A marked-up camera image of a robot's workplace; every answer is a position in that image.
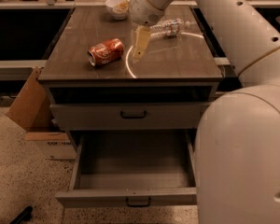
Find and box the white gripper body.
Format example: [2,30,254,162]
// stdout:
[129,0,164,26]

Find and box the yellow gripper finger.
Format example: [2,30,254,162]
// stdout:
[113,0,129,14]
[133,26,151,63]

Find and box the red coke can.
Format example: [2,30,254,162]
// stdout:
[88,38,124,67]

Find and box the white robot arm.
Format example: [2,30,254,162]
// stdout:
[130,0,280,224]

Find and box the grey drawer cabinet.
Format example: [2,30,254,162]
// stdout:
[37,5,224,209]

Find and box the closed top drawer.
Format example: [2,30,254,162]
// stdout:
[50,103,209,131]

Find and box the open middle drawer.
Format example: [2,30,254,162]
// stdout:
[56,130,197,208]

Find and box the white bowl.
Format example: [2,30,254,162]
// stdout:
[105,0,130,20]

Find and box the clear plastic water bottle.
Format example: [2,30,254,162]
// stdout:
[150,18,190,39]

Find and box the brown cardboard sheet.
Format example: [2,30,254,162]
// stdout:
[7,67,52,131]

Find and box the black bar bottom left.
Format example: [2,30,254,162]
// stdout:
[9,206,33,224]

